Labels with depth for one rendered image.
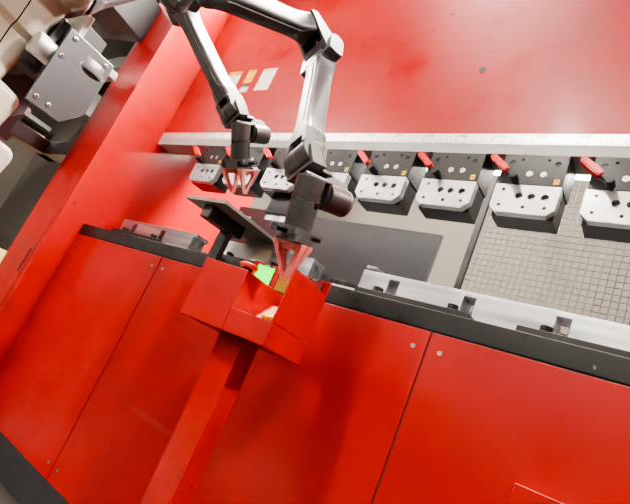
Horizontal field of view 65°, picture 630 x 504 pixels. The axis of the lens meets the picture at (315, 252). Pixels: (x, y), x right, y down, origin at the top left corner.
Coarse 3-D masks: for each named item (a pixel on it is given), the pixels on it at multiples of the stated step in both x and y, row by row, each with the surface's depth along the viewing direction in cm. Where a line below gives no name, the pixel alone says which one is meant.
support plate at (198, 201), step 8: (192, 200) 147; (200, 200) 144; (208, 200) 141; (216, 200) 139; (224, 200) 137; (224, 208) 141; (232, 208) 139; (232, 216) 146; (240, 216) 142; (240, 224) 151; (248, 224) 147; (256, 224) 146; (248, 232) 156; (256, 232) 152; (264, 232) 150; (256, 240) 161; (264, 240) 157; (272, 240) 153
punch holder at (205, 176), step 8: (208, 152) 197; (216, 152) 194; (224, 152) 191; (208, 160) 194; (216, 160) 191; (200, 168) 194; (208, 168) 191; (216, 168) 188; (192, 176) 195; (200, 176) 192; (208, 176) 189; (216, 176) 187; (200, 184) 194; (208, 184) 190; (216, 184) 189; (224, 184) 191; (216, 192) 195; (224, 192) 192
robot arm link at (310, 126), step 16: (336, 48) 118; (304, 64) 124; (320, 64) 115; (336, 64) 120; (320, 80) 112; (304, 96) 110; (320, 96) 109; (304, 112) 105; (320, 112) 107; (304, 128) 100; (320, 128) 103; (304, 144) 96; (320, 144) 100; (288, 160) 99; (304, 160) 97
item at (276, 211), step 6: (276, 198) 168; (282, 198) 166; (288, 198) 165; (270, 204) 168; (276, 204) 167; (282, 204) 165; (288, 204) 163; (270, 210) 167; (276, 210) 165; (282, 210) 164; (270, 216) 167; (276, 216) 165; (282, 216) 164
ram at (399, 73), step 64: (320, 0) 203; (384, 0) 180; (448, 0) 162; (512, 0) 147; (576, 0) 135; (256, 64) 208; (384, 64) 165; (448, 64) 149; (512, 64) 136; (576, 64) 126; (192, 128) 212; (384, 128) 151; (448, 128) 138; (512, 128) 127; (576, 128) 118
